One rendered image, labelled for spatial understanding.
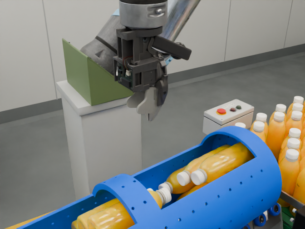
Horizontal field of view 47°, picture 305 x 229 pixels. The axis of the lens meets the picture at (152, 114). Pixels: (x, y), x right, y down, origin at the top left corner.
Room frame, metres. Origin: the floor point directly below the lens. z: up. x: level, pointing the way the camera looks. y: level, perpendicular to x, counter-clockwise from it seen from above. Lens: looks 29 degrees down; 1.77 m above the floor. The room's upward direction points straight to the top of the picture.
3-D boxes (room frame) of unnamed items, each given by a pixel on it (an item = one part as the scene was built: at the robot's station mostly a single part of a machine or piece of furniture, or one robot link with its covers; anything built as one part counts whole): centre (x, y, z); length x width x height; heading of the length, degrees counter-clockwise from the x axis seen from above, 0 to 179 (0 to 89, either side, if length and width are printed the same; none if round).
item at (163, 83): (0.65, -0.01, 1.49); 0.05 x 0.02 x 0.09; 37
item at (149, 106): (0.64, 0.01, 1.44); 0.06 x 0.03 x 0.09; 127
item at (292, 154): (0.95, -0.47, 1.10); 0.04 x 0.04 x 0.02
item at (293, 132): (1.09, -0.52, 1.10); 0.04 x 0.04 x 0.02
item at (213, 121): (1.28, -0.32, 1.05); 0.20 x 0.10 x 0.10; 127
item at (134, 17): (0.66, 0.01, 1.63); 0.10 x 0.09 x 0.05; 37
